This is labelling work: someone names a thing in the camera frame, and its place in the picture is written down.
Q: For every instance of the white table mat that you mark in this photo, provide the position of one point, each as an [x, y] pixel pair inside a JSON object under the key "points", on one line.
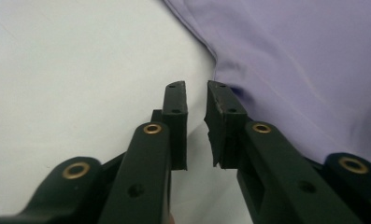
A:
{"points": [[64, 77]]}

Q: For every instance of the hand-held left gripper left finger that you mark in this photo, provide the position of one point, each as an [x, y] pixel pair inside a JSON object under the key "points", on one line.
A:
{"points": [[175, 130]]}

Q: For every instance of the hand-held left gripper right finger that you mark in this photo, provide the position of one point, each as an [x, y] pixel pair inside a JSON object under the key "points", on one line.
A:
{"points": [[225, 130]]}

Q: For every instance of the purple shorts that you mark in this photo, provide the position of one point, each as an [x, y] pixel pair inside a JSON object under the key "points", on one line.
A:
{"points": [[298, 62]]}

